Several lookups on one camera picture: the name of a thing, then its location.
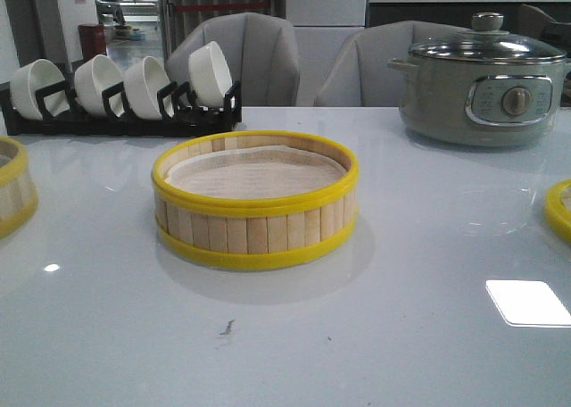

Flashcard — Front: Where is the left grey chair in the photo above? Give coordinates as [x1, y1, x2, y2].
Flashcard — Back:
[165, 12, 300, 106]

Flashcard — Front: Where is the bamboo steamer tray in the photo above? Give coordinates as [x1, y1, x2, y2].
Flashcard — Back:
[152, 130, 359, 270]
[1, 136, 38, 238]

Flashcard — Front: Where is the red bin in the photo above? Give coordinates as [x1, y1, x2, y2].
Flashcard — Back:
[78, 23, 107, 62]

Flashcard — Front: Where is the black dish rack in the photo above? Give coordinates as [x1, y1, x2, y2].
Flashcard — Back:
[1, 79, 242, 138]

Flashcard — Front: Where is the right grey chair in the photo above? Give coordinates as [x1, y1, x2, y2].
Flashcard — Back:
[314, 21, 463, 107]

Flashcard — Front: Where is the grey chair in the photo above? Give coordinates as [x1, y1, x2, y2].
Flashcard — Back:
[165, 12, 300, 106]
[314, 21, 463, 107]

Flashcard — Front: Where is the glass pot lid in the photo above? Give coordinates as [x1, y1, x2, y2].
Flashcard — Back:
[409, 12, 567, 64]

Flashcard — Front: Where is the white cabinet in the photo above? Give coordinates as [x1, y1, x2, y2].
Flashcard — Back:
[285, 0, 367, 106]

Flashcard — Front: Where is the red barrier belt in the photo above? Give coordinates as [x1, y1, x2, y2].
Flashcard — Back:
[172, 0, 272, 12]

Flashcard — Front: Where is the white bowl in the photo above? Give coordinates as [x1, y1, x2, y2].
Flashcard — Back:
[10, 59, 64, 120]
[188, 41, 233, 108]
[124, 56, 171, 120]
[74, 54, 123, 117]

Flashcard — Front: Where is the green electric cooking pot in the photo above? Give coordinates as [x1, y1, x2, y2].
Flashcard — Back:
[388, 55, 570, 147]

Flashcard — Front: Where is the woven bamboo steamer lid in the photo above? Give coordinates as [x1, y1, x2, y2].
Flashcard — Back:
[543, 179, 571, 244]

